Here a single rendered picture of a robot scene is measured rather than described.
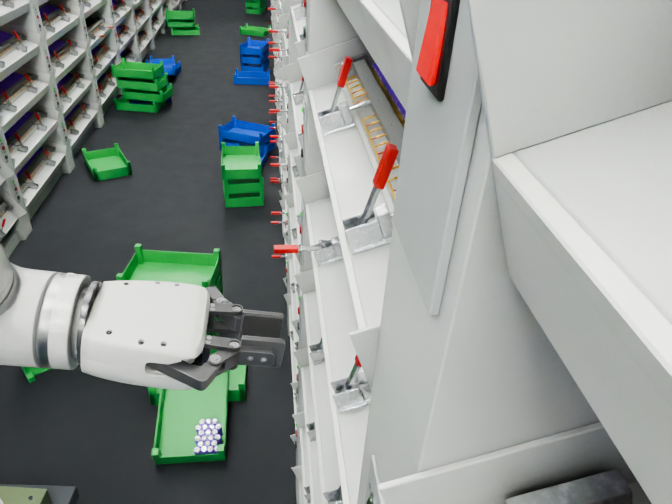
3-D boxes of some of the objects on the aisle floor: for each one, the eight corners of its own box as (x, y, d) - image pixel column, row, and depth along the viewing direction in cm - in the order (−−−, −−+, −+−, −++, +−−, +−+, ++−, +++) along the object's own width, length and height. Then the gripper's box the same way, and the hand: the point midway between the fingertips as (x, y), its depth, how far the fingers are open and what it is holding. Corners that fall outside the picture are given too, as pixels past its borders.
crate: (226, 460, 160) (224, 450, 154) (155, 464, 157) (150, 455, 151) (229, 367, 178) (228, 355, 172) (166, 370, 176) (162, 358, 170)
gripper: (44, 356, 40) (292, 375, 44) (100, 237, 53) (286, 260, 57) (49, 424, 44) (277, 436, 47) (100, 297, 57) (275, 315, 61)
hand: (261, 338), depth 52 cm, fingers open, 3 cm apart
